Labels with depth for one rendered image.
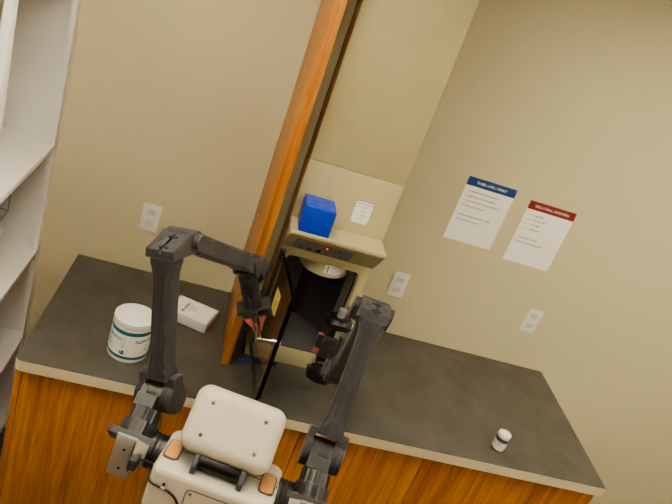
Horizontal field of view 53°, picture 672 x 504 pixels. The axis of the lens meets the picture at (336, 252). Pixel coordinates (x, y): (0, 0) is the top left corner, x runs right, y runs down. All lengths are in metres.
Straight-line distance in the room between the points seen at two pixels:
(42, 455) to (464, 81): 1.95
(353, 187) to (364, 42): 0.45
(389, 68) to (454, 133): 0.63
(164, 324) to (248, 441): 0.34
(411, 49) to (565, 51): 0.77
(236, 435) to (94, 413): 0.90
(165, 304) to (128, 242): 1.19
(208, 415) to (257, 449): 0.13
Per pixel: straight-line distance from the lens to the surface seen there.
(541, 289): 3.03
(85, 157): 2.69
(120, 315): 2.25
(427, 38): 2.09
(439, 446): 2.45
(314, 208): 2.08
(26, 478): 2.61
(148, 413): 1.68
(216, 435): 1.54
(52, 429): 2.44
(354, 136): 2.12
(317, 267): 2.32
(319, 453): 1.69
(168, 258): 1.58
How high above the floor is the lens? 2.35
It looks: 24 degrees down
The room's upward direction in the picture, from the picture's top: 21 degrees clockwise
